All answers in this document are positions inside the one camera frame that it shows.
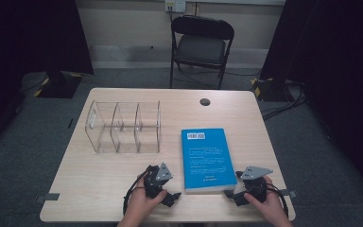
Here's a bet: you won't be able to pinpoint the hand-held gripper cable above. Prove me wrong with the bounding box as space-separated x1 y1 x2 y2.
265 182 290 219
122 167 152 218

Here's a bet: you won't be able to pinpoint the clear acrylic divider rack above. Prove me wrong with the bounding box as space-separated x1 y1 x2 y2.
84 99 162 154

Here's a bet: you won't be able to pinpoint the person's left hand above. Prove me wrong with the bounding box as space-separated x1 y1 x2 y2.
118 177 168 227

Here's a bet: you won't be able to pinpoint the white wall outlet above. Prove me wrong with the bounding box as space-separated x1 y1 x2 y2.
164 0 187 14

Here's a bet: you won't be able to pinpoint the right hand-held gripper cable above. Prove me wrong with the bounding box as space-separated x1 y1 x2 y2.
265 182 290 219

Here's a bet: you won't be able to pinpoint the black curtain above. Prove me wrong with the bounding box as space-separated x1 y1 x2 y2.
0 0 95 159
259 0 363 202

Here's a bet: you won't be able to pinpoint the person's right hand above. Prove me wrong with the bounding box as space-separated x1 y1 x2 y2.
243 175 293 227

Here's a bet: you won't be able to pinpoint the black folding chair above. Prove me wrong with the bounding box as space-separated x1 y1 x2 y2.
169 14 236 91

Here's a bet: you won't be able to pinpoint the blue paperback book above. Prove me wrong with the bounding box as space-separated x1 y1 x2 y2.
181 127 238 194

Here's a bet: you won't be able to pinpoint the grey tape strip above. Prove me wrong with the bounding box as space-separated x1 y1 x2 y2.
280 188 298 200
34 192 61 204

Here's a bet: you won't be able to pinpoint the black floor cables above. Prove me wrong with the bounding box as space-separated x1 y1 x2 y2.
260 79 308 122

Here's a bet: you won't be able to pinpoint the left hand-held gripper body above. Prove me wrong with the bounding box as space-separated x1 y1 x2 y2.
142 162 174 201

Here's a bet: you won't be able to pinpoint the black stand base yellow tape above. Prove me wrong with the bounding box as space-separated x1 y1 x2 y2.
251 76 299 103
33 70 84 99

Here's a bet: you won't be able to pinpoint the left hand-held gripper cable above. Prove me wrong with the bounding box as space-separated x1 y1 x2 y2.
122 167 152 218

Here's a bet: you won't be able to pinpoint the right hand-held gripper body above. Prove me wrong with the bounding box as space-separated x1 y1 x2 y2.
239 166 274 203

